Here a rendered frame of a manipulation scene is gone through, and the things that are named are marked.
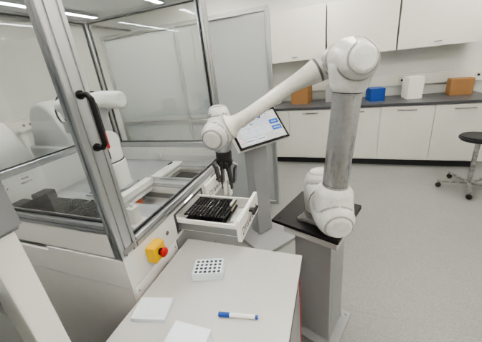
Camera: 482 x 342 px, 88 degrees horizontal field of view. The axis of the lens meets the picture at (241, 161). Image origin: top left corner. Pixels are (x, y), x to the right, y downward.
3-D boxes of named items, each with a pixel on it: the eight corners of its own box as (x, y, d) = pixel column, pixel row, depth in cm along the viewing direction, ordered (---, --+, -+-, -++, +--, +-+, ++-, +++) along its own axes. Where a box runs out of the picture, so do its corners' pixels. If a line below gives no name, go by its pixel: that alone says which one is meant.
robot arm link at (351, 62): (341, 216, 119) (358, 247, 99) (306, 216, 120) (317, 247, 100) (367, 37, 91) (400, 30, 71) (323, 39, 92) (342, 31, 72)
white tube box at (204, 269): (224, 264, 109) (224, 257, 108) (222, 279, 102) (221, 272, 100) (197, 266, 110) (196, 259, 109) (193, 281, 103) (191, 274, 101)
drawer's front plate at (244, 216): (258, 209, 138) (257, 191, 134) (242, 243, 113) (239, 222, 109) (255, 208, 139) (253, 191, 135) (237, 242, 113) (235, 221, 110)
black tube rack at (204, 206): (238, 209, 136) (237, 199, 134) (226, 229, 120) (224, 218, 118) (201, 206, 143) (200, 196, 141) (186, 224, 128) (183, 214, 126)
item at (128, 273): (229, 178, 185) (227, 159, 180) (133, 290, 97) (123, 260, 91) (128, 172, 218) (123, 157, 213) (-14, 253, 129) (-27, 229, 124)
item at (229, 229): (254, 207, 137) (253, 198, 135) (239, 237, 114) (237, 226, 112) (190, 201, 150) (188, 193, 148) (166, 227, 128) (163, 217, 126)
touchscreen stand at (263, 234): (300, 236, 237) (298, 132, 201) (264, 258, 215) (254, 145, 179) (267, 214, 277) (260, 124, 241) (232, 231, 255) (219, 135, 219)
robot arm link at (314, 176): (331, 198, 137) (332, 160, 129) (342, 217, 120) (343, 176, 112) (301, 200, 138) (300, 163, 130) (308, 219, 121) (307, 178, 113)
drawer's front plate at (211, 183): (226, 181, 176) (224, 166, 173) (208, 201, 151) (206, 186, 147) (224, 181, 177) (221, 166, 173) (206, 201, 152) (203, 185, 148)
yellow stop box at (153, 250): (168, 252, 109) (164, 239, 106) (158, 264, 103) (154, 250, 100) (158, 250, 111) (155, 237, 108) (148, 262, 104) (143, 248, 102)
